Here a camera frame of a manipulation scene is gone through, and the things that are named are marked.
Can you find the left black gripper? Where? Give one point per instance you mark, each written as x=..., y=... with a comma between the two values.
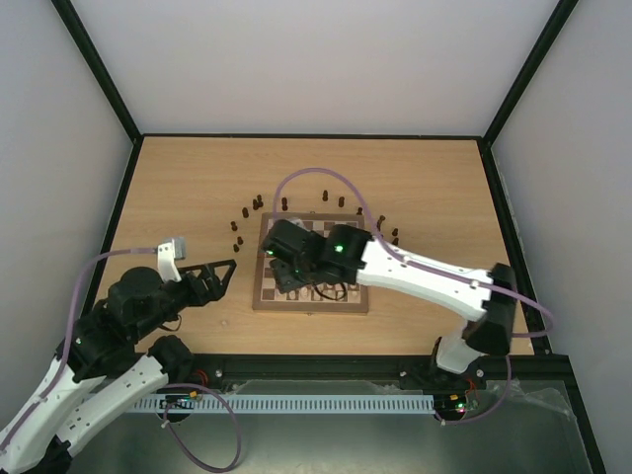
x=217, y=289

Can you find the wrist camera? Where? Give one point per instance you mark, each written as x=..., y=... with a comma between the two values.
x=298, y=222
x=168, y=253

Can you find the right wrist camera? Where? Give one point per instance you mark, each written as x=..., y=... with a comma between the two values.
x=298, y=222

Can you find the wooden chess board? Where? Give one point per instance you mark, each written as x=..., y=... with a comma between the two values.
x=324, y=298

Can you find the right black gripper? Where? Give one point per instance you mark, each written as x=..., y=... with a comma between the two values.
x=281, y=269

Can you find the light blue cable duct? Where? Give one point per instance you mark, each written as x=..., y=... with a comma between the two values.
x=290, y=404

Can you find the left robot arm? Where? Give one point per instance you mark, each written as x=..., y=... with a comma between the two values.
x=95, y=375

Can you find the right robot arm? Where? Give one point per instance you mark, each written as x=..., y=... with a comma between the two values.
x=348, y=255

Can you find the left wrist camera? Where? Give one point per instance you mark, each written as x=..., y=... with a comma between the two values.
x=168, y=253

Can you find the black aluminium frame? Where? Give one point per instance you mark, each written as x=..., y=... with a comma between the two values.
x=543, y=365

